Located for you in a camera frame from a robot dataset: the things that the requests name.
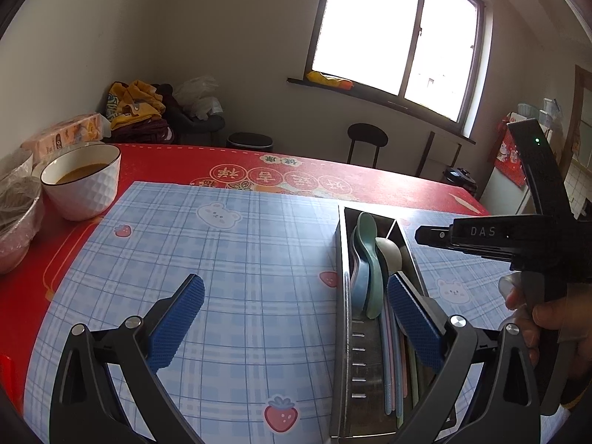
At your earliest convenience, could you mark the dark green chopstick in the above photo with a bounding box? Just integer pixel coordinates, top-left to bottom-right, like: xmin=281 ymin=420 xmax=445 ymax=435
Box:
xmin=406 ymin=339 xmax=420 ymax=407

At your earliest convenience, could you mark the blue chopstick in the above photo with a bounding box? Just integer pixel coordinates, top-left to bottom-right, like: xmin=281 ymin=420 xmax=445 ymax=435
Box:
xmin=386 ymin=305 xmax=403 ymax=398

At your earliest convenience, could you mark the stainless steel utensil tray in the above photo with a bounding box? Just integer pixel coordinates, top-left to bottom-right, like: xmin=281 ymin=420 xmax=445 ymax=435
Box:
xmin=329 ymin=205 xmax=434 ymax=443

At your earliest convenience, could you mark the grey white spoon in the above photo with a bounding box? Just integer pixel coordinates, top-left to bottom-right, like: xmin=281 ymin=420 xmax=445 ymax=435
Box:
xmin=375 ymin=236 xmax=402 ymax=282

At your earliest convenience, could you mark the blue spoon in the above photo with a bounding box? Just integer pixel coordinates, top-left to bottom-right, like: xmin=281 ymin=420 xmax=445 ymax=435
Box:
xmin=351 ymin=233 xmax=370 ymax=316

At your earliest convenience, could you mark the green spoon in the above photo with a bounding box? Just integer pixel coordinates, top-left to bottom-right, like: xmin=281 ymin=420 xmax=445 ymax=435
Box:
xmin=353 ymin=212 xmax=383 ymax=320

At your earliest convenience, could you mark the pink chopstick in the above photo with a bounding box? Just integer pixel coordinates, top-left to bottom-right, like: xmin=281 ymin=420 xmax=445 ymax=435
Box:
xmin=379 ymin=306 xmax=393 ymax=415
xmin=395 ymin=318 xmax=408 ymax=399

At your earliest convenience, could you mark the light green chopstick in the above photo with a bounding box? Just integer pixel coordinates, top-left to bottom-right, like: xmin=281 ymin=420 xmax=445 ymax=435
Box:
xmin=395 ymin=397 xmax=404 ymax=429

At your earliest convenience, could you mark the pink spoon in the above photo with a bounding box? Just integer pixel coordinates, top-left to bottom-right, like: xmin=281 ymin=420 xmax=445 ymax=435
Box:
xmin=350 ymin=256 xmax=359 ymax=312

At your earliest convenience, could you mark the person's right hand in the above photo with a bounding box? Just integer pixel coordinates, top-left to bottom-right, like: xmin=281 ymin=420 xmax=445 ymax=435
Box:
xmin=502 ymin=287 xmax=591 ymax=378

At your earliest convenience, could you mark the white refrigerator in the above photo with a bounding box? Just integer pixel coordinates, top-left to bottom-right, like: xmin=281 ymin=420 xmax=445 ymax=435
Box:
xmin=480 ymin=112 xmax=530 ymax=215

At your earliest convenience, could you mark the red cloth on refrigerator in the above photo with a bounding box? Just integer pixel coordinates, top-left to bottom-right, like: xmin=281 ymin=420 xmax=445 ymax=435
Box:
xmin=492 ymin=112 xmax=526 ymax=188

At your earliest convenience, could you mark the black appliance on stand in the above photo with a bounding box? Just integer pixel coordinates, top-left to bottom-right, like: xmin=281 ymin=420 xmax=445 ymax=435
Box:
xmin=443 ymin=167 xmax=478 ymax=196

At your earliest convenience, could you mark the red printed tablecloth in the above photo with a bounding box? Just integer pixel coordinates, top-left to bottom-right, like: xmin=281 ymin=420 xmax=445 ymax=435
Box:
xmin=1 ymin=144 xmax=487 ymax=411

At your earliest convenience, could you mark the blue plaid table mat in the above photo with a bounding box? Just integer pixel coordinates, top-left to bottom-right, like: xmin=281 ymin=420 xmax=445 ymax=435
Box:
xmin=22 ymin=180 xmax=570 ymax=444

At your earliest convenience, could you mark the plastic covered bowl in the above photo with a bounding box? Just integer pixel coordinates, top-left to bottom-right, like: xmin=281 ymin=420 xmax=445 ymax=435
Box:
xmin=0 ymin=148 xmax=44 ymax=275

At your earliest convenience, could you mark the white textured bowl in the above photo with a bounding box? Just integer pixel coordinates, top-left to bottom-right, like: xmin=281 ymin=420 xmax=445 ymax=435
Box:
xmin=40 ymin=143 xmax=121 ymax=222

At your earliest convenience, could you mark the black round stool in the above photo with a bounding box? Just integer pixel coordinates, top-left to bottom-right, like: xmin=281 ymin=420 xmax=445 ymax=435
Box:
xmin=346 ymin=122 xmax=389 ymax=168

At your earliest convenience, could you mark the tissue box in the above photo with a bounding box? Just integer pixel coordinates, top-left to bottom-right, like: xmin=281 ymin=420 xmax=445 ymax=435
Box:
xmin=20 ymin=113 xmax=110 ymax=164

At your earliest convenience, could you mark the yellow orange item on sill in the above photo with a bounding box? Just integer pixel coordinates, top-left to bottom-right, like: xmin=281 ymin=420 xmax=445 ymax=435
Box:
xmin=306 ymin=70 xmax=353 ymax=91

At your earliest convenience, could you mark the yellow clothes pile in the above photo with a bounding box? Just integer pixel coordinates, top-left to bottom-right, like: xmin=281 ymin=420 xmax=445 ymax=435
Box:
xmin=103 ymin=79 xmax=174 ymax=143

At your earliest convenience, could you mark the black round bin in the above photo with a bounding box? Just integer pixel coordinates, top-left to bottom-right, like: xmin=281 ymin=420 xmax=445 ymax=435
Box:
xmin=226 ymin=132 xmax=274 ymax=151

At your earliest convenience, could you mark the white plastic bag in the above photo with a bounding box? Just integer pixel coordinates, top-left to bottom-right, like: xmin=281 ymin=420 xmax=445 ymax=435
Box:
xmin=172 ymin=75 xmax=224 ymax=120

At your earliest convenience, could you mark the dark wooden chair frame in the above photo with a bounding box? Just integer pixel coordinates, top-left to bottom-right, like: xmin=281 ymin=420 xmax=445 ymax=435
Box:
xmin=414 ymin=131 xmax=463 ymax=181

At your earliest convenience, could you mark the window with dark frame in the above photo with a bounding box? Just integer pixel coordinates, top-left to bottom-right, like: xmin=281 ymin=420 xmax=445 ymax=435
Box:
xmin=299 ymin=0 xmax=488 ymax=138

